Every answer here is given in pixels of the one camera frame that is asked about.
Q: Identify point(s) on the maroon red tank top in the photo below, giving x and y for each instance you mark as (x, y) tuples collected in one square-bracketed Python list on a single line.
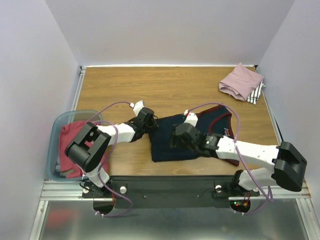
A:
[(82, 149)]

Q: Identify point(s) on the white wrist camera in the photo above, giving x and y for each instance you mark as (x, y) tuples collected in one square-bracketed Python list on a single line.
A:
[(137, 107), (190, 118)]

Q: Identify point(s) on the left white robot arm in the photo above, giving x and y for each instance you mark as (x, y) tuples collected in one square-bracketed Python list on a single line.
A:
[(125, 132)]

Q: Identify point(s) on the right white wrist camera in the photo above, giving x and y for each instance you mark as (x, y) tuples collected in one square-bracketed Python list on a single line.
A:
[(190, 118)]

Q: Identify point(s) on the navy basketball tank top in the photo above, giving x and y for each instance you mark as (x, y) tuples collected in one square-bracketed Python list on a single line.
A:
[(214, 122)]

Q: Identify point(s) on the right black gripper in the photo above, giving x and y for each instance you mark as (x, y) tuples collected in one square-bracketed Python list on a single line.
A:
[(178, 137)]

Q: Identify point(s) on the folded pink tank top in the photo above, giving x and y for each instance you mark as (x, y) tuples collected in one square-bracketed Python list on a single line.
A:
[(240, 82)]

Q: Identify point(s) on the blue plastic bin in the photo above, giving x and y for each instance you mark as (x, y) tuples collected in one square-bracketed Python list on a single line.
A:
[(53, 167)]

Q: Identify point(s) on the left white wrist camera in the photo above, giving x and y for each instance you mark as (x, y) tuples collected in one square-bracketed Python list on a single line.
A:
[(137, 107)]

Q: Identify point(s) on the striped white folded tank top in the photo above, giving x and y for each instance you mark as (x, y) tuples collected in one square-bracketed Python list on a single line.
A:
[(255, 94)]

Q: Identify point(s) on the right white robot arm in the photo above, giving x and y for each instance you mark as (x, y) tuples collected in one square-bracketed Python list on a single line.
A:
[(279, 165)]

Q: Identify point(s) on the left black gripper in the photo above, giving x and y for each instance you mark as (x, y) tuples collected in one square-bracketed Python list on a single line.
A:
[(153, 124)]

